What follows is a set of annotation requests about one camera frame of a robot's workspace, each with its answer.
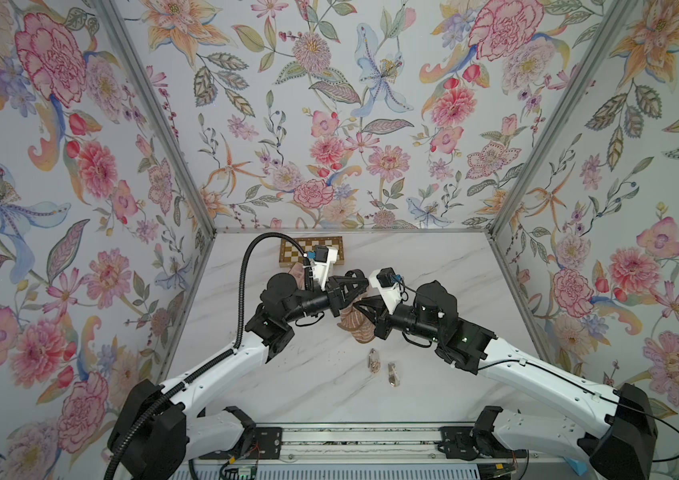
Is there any brown striped cloth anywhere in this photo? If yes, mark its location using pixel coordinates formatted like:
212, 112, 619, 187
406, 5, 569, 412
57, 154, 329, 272
337, 306, 375, 344

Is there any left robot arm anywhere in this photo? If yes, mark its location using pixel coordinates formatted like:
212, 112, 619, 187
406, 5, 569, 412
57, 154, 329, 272
104, 270, 371, 479

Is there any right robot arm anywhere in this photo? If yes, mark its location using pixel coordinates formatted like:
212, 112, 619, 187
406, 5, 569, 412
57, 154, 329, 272
355, 281, 659, 479

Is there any wooden chessboard box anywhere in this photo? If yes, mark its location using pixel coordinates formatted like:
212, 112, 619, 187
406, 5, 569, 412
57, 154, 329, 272
278, 236, 345, 268

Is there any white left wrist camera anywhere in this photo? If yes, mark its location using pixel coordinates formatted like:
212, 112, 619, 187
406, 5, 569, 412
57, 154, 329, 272
303, 246, 337, 291

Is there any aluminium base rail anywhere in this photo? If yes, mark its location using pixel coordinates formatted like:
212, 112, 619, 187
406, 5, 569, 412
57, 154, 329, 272
101, 422, 557, 480

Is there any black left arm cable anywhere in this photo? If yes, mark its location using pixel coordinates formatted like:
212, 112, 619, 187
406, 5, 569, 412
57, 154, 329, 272
102, 232, 307, 480

